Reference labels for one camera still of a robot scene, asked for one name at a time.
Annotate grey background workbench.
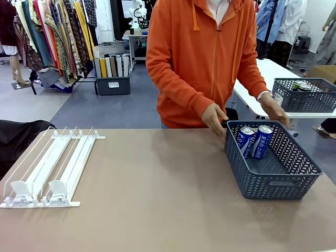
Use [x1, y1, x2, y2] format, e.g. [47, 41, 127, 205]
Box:
[123, 29, 148, 64]

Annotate maroon hanging garment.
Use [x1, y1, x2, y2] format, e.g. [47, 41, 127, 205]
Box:
[0, 0, 18, 47]

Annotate brown cardboard box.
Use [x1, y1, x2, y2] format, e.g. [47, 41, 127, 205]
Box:
[306, 65, 336, 85]

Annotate white dispenser pusher paddle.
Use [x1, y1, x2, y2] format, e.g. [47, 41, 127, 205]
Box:
[48, 179, 70, 198]
[9, 180, 32, 198]

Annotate person's right forearm orange sleeve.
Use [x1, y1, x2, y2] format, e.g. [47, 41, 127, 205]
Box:
[157, 65, 218, 120]

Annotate brown fabric roll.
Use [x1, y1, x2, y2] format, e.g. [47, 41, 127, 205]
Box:
[109, 56, 118, 78]

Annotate white hanging shirt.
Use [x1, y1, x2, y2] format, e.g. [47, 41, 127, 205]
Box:
[278, 0, 308, 46]

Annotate small white background robot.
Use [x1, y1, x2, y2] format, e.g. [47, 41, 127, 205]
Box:
[128, 0, 149, 29]

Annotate white fabric roll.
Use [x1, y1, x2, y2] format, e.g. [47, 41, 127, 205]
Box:
[115, 55, 123, 78]
[122, 54, 130, 78]
[104, 56, 113, 78]

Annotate light blue hanging shirt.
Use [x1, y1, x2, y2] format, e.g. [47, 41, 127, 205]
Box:
[256, 0, 286, 43]

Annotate black chair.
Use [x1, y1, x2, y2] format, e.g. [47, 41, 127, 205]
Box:
[222, 107, 239, 129]

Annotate white wire can dispenser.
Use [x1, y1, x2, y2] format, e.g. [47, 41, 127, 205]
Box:
[0, 126, 106, 208]

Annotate grey plastic lattice basket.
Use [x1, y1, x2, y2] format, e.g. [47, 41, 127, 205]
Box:
[224, 120, 324, 201]
[271, 77, 336, 113]

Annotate white box appliance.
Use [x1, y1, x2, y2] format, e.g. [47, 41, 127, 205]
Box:
[92, 25, 102, 44]

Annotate black white plaid shirt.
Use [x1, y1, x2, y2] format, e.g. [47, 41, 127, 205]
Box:
[83, 0, 99, 28]

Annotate white side table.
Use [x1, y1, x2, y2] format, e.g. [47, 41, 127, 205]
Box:
[232, 58, 336, 139]

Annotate person's left forearm orange sleeve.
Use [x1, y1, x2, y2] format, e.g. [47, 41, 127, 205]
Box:
[235, 52, 269, 99]

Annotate yellow hanging garment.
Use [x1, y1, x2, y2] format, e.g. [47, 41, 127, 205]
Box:
[74, 1, 95, 61]

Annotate black plastic stool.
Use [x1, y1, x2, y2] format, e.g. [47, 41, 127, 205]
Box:
[297, 35, 312, 55]

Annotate black coat stand pole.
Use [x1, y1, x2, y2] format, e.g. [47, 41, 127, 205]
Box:
[259, 0, 279, 60]

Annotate grey fabric pile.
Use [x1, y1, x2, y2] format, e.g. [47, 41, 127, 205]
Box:
[36, 67, 77, 93]

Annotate grey dress on mannequin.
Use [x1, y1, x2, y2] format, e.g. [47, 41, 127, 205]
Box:
[314, 5, 336, 65]

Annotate orange hanging garment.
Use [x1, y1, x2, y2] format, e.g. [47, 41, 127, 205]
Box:
[48, 26, 63, 76]

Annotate person's right hand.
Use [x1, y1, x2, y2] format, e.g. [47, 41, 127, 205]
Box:
[201, 102, 229, 139]

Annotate dark grey storage bin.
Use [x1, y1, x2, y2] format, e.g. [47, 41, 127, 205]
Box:
[94, 76, 131, 96]

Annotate black fabric cover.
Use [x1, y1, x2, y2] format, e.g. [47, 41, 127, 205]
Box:
[0, 120, 56, 182]

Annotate person in orange hoodie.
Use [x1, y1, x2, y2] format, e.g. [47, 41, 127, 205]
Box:
[145, 0, 269, 129]

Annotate person's left hand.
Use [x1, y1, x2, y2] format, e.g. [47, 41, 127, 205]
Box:
[258, 92, 291, 129]

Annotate background person's leg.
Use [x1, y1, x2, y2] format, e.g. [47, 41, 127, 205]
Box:
[316, 118, 336, 139]

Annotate teal hanging garment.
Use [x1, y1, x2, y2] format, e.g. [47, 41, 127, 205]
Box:
[22, 0, 53, 67]

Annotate blue white drink can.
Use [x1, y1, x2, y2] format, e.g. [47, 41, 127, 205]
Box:
[251, 125, 273, 160]
[237, 126, 256, 160]

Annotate mannequin legs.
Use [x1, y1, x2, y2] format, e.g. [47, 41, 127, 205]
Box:
[10, 54, 31, 86]

